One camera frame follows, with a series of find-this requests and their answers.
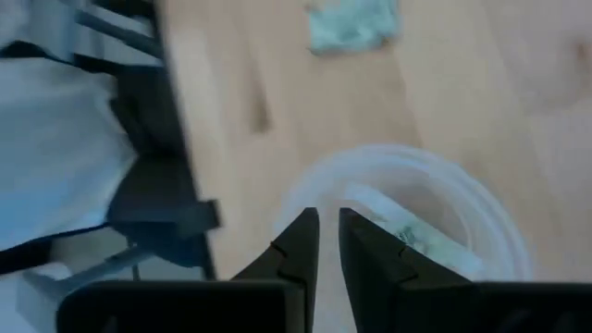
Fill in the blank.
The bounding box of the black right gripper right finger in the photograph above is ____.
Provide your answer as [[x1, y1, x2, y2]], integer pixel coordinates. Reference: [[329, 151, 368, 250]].
[[338, 206, 482, 333]]

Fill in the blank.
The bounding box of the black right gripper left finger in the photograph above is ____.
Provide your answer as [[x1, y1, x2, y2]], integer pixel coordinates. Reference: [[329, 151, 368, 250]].
[[229, 206, 321, 333]]

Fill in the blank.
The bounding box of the clear round plastic bin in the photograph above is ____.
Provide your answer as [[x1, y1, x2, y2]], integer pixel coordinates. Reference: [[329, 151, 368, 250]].
[[276, 142, 534, 333]]

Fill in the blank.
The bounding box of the black metal table frame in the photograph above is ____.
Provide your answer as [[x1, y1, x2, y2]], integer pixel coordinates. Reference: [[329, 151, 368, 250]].
[[71, 0, 222, 282]]

